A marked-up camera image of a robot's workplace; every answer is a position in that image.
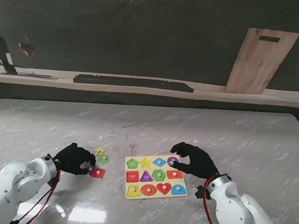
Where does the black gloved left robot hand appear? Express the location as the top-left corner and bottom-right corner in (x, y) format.
(51, 141), (98, 177)

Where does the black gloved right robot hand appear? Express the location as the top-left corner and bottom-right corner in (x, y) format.
(168, 141), (224, 181)

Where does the purple circle puzzle piece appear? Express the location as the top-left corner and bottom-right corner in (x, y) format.
(166, 156), (181, 168)

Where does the orange rectangle puzzle piece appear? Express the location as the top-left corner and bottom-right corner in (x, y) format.
(165, 169), (184, 181)

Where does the blue semicircle puzzle piece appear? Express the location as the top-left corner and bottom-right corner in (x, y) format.
(171, 184), (188, 197)

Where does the blue diamond puzzle piece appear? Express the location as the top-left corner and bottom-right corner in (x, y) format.
(152, 157), (168, 168)

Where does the green hexagon puzzle piece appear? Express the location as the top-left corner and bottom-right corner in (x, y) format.
(151, 168), (167, 183)

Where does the red heart puzzle piece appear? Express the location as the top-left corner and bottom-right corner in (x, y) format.
(156, 182), (173, 196)

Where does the orange oval puzzle piece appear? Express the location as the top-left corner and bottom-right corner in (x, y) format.
(141, 183), (158, 197)

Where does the yellow wooden shape puzzle board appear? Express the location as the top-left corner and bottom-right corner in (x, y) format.
(122, 152), (191, 204)

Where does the yellow trapezoid puzzle piece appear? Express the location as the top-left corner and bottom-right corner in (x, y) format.
(126, 184), (142, 198)

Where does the red square puzzle piece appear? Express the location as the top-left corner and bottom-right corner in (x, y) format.
(91, 167), (106, 181)

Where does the green pentagon puzzle piece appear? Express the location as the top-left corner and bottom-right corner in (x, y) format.
(98, 154), (111, 166)

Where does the wooden cutting board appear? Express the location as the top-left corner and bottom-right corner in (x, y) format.
(224, 26), (299, 98)

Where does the light wooden shelf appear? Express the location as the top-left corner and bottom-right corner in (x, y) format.
(0, 64), (299, 110)

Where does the flat tray under bottle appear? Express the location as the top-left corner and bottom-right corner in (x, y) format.
(0, 70), (59, 81)

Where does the long black tray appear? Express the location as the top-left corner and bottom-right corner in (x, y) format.
(72, 73), (195, 94)

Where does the wine glass with red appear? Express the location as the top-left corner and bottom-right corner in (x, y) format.
(17, 35), (37, 58)

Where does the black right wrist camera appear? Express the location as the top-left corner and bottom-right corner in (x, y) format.
(195, 185), (207, 200)

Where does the red cable of left arm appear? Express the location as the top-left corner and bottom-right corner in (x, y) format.
(9, 164), (62, 224)

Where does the red cable of arm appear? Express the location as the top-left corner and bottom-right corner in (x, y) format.
(9, 164), (62, 224)
(201, 178), (228, 224)

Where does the red cable of right arm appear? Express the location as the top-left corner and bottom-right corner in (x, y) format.
(201, 178), (228, 224)

